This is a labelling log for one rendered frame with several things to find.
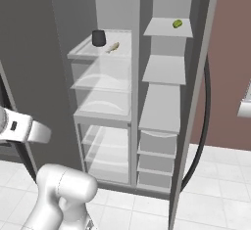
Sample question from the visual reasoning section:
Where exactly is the grey fridge freezer cabinet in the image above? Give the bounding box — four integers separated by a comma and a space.
48, 0, 214, 201

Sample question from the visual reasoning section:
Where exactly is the white fridge drawer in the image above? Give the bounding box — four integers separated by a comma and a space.
135, 169, 174, 190
136, 151, 176, 174
138, 130, 178, 157

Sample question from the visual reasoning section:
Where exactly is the black freezer door handle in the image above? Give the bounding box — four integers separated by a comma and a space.
0, 75, 38, 183

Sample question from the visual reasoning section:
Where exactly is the grey fridge door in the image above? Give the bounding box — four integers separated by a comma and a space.
167, 0, 224, 230

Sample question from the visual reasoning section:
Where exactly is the white fridge shelf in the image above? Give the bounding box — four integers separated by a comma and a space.
142, 17, 194, 39
138, 83, 181, 134
141, 54, 187, 86

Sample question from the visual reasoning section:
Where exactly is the clear freezer basket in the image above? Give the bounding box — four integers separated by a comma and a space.
79, 123, 130, 185

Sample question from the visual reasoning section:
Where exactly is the clear freezer shelf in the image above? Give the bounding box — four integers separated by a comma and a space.
67, 28, 133, 61

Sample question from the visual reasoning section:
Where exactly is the black fridge door handle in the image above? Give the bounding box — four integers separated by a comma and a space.
180, 53, 212, 193

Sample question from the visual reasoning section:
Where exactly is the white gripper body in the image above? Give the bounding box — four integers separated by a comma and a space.
26, 119, 53, 144

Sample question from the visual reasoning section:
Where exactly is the black cup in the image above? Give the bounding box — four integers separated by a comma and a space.
91, 28, 107, 48

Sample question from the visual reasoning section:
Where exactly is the dark grey freezer door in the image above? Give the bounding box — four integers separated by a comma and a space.
0, 0, 86, 183

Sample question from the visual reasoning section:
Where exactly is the green lime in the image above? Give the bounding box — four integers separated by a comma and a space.
172, 19, 184, 29

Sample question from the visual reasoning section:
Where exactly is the clear freezer drawer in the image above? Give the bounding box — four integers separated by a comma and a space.
70, 57, 132, 93
74, 88, 132, 117

